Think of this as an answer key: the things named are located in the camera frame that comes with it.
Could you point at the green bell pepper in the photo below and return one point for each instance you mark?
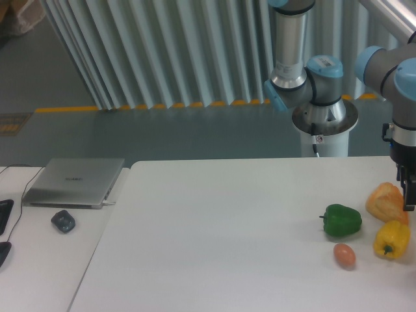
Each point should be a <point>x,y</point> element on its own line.
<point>340,221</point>

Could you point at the black keyboard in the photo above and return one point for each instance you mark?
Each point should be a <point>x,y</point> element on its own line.
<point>5,211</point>

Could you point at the yellow bell pepper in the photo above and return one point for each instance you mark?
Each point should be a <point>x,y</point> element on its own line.
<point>392,240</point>

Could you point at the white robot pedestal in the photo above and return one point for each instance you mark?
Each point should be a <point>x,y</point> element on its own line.
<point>325,131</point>

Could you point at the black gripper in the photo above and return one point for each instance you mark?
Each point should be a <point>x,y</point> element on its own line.
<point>404,158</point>

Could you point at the silver closed laptop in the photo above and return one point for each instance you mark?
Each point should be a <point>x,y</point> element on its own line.
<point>83,183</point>

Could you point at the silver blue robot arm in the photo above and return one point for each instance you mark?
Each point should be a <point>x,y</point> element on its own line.
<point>313,88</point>

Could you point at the dark grey computer mouse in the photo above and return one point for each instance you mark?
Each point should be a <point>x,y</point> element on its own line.
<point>63,221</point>

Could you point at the black object at edge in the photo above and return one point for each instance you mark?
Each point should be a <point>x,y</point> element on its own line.
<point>5,248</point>

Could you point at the orange bread loaf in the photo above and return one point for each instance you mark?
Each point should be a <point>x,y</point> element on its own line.
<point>386,204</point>

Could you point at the brown egg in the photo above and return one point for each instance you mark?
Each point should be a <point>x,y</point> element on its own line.
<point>344,255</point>

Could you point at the white folding screen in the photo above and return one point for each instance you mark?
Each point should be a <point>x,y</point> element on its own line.
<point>151,53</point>

